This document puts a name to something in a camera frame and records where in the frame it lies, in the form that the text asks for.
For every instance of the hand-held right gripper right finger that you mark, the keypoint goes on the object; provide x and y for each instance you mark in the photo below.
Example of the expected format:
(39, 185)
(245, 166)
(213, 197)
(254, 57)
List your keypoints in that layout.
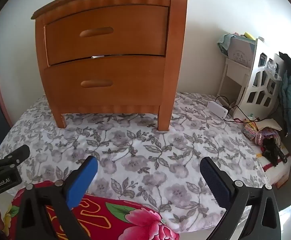
(214, 180)

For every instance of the pink padded post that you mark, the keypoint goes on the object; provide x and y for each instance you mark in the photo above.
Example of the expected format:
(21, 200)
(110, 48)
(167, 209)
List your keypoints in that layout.
(1, 97)

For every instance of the cardboard box on stand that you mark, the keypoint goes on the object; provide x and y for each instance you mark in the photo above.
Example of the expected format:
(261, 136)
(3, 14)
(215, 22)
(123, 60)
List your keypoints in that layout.
(240, 52)

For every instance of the red floral blanket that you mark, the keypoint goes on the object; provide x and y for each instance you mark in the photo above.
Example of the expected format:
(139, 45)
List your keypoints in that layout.
(135, 220)

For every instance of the puzzle cube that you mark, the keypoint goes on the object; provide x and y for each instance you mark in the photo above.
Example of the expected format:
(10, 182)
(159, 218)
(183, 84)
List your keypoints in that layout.
(250, 131)

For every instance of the green cloth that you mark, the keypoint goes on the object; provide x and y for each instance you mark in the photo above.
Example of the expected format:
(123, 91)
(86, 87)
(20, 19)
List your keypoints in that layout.
(223, 42)

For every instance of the wooden nightstand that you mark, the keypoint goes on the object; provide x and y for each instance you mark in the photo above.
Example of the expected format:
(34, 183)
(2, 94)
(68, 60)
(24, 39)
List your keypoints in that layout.
(175, 55)

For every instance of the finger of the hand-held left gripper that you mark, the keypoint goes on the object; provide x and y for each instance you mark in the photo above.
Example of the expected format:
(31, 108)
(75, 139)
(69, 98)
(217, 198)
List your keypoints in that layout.
(15, 155)

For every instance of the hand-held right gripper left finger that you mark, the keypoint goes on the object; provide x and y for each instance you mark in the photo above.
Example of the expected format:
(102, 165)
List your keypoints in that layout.
(81, 180)

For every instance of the wooden drawer with curved front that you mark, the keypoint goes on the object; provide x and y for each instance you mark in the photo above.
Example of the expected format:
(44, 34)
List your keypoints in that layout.
(125, 35)

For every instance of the small white table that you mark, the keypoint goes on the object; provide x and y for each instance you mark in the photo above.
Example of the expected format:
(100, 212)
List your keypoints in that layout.
(235, 70)

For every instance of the white cut-out board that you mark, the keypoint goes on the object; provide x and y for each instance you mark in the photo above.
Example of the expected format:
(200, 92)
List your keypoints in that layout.
(258, 46)

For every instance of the yellow item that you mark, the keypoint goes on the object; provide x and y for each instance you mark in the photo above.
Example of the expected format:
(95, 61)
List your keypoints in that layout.
(248, 35)

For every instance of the black furry toy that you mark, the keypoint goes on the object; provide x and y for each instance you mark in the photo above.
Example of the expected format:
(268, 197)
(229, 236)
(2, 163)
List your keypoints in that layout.
(270, 150)

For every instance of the beige paper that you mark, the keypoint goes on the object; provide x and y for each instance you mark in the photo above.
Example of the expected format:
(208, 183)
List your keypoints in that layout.
(270, 124)

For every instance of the clear plastic bag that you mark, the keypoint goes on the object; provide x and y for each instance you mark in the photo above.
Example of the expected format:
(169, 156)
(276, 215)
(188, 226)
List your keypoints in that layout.
(273, 67)

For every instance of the white plastic box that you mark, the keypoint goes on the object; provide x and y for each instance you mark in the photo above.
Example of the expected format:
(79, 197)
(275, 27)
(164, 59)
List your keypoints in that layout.
(216, 108)

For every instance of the pink pouch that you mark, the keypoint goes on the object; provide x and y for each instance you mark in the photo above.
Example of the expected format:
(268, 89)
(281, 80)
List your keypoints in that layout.
(265, 133)

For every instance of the grey floral blanket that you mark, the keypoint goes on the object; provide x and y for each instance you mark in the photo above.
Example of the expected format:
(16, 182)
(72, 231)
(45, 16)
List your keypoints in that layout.
(160, 155)

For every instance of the white red crocheted mat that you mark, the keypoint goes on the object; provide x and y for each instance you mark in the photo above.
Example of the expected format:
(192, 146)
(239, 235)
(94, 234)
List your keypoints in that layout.
(275, 175)

